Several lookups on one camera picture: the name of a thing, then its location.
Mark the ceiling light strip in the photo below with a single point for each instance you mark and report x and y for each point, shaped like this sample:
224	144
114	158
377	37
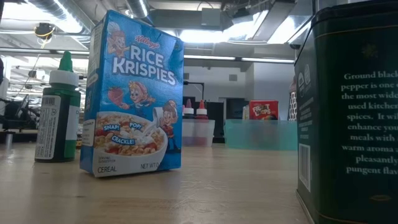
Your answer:
208	57
267	60

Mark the red cereal box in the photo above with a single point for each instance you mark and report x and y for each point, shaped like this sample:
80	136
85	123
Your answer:
263	109

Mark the clear plastic bin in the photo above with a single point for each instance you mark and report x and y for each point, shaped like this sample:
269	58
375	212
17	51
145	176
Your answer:
199	133

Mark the teal plastic bin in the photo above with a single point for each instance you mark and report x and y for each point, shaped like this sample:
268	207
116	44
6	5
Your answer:
261	135

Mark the background office desk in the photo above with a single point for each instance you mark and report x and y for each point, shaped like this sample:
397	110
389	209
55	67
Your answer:
18	130

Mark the black background rig frame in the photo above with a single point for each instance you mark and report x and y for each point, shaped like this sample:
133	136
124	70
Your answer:
194	82

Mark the blue Rice Krispies box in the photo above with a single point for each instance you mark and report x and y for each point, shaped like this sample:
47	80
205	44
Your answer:
133	93

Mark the purple food colouring bottle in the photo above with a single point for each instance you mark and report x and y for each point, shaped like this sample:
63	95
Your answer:
188	109

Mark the silver ceiling duct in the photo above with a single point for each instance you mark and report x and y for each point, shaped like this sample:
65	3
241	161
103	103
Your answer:
136	7

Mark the green food colouring bottle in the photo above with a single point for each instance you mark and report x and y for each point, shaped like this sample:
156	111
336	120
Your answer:
57	124

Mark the dark green pepper tin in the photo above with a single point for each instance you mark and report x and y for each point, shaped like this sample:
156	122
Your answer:
351	124

